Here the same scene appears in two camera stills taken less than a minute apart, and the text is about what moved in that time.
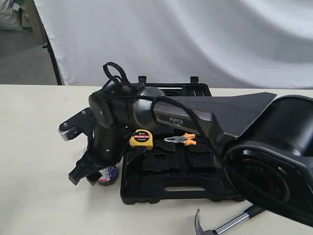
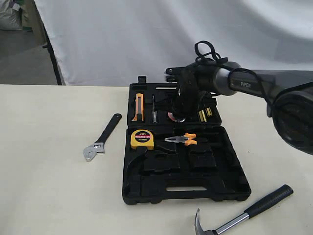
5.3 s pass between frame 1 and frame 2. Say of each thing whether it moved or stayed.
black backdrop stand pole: stayed
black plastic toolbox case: stayed
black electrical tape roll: moved
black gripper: moved
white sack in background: stayed
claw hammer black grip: stayed
